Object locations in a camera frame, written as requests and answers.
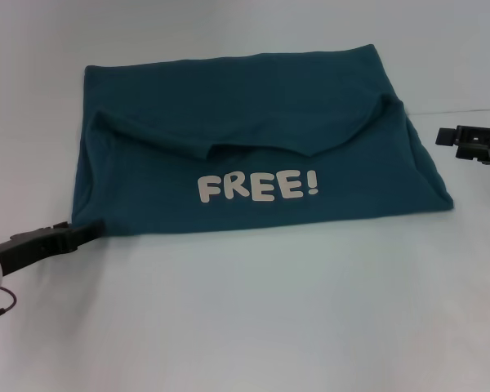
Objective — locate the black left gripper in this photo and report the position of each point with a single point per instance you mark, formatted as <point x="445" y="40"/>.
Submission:
<point x="32" y="245"/>

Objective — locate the blue teal shirt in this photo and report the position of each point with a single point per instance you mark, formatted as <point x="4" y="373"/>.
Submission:
<point x="249" y="143"/>

